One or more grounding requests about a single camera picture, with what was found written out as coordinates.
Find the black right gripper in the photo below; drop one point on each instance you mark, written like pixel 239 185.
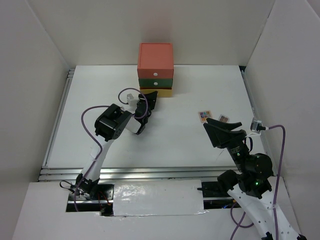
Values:
pixel 220 136

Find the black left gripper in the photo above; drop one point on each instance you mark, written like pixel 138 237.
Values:
pixel 150 97

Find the pink clear blush case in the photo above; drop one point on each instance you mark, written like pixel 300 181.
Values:
pixel 223 118

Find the yellow bottom drawer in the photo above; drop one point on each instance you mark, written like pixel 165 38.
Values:
pixel 165 92

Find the green drawer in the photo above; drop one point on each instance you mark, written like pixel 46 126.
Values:
pixel 155 82

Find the colourful square eyeshadow palette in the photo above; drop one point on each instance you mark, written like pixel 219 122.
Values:
pixel 204 115

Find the red top drawer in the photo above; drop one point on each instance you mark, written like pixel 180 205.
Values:
pixel 155 73

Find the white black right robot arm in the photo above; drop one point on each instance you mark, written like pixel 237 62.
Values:
pixel 250 187

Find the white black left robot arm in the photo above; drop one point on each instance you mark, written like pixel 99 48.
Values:
pixel 109 127

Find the red drawer cabinet shell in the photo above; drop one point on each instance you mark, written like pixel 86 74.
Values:
pixel 155 56

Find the white foil covered panel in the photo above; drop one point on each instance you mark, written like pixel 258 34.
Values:
pixel 158 198

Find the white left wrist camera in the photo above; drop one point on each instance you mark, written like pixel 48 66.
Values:
pixel 131 100

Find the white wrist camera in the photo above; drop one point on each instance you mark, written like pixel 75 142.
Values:
pixel 131 100
pixel 255 128

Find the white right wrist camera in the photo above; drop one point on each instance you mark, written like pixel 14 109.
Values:
pixel 255 128

